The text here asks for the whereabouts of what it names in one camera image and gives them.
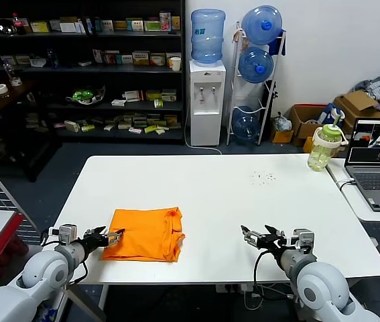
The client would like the yellow cardboard piece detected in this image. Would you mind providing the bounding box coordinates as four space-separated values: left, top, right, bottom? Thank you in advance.
302 136 318 154

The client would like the black shelf unit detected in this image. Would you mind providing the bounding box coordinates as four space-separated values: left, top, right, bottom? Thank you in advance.
0 0 187 182

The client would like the clear plastic bottle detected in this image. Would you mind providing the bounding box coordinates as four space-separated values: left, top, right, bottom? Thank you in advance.
3 57 17 81

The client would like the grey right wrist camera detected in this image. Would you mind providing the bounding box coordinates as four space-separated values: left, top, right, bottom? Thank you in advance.
292 228 315 250

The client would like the grey laptop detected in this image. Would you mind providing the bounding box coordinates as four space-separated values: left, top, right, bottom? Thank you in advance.
344 117 380 212

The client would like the blue white bag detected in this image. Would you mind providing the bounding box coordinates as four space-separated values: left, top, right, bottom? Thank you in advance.
316 103 346 127

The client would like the green lid drinking bottle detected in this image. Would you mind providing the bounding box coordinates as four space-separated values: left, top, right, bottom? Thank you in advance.
307 113 350 173

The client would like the white wire jug rack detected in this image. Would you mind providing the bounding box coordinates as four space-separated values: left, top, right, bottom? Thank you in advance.
226 21 287 146

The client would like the labelled blue water jug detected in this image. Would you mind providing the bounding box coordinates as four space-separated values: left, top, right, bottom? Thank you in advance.
190 9 227 64

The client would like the knotted grey plastic bag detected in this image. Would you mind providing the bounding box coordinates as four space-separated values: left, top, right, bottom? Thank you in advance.
274 112 293 132

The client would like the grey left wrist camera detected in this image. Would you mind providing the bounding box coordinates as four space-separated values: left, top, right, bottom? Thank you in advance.
58 224 78 242

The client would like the red trimmed cardboard box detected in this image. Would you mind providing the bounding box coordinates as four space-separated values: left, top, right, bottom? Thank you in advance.
289 103 328 148

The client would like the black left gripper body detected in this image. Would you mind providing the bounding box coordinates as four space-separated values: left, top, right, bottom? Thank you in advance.
81 234 109 252

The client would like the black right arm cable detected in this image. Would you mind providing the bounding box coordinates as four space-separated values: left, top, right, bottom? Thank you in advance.
253 250 277 286

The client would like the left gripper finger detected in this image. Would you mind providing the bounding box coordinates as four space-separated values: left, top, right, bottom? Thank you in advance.
84 226 107 237
104 229 126 248

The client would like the small yellow cardboard box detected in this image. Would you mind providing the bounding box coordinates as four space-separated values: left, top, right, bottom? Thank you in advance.
271 129 294 144

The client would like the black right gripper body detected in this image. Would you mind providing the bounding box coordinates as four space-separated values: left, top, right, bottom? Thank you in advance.
258 233 294 253

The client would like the yellow white medicine box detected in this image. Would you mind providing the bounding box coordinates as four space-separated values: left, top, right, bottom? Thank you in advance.
30 21 50 34
132 50 151 66

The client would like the cola bottle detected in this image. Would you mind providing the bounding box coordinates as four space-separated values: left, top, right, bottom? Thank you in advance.
11 12 28 36

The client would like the white power strip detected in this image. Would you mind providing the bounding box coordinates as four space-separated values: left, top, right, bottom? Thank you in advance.
215 284 244 294

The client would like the orange t-shirt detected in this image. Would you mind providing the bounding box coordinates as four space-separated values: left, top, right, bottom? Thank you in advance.
101 207 186 262

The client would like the white water dispenser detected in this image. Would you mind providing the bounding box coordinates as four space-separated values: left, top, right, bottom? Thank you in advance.
189 60 227 147

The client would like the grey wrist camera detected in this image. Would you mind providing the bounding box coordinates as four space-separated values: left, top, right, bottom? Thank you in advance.
58 224 78 242
292 228 315 250

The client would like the white dispenser power cable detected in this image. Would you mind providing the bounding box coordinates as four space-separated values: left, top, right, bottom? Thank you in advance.
184 115 223 156

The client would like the white red medicine box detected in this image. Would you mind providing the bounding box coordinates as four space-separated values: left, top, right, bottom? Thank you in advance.
124 90 143 103

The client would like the brown wooden desk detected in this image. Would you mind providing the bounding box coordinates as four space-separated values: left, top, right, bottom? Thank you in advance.
0 80 38 118

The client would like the dark shiny bowl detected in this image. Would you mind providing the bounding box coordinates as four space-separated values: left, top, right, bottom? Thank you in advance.
0 19 18 34

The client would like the black folded tripod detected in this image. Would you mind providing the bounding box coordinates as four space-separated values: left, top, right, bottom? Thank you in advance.
269 80 280 113

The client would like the open brown cardboard box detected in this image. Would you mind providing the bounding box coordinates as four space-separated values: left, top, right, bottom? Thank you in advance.
334 90 380 133

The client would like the glass bowl green fruit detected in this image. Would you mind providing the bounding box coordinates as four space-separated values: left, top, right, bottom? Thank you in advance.
66 85 106 107

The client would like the white side desk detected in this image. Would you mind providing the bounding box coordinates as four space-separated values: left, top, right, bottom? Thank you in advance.
325 157 380 289

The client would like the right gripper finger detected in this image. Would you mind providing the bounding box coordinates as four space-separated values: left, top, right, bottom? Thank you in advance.
264 224 286 241
240 225 261 248

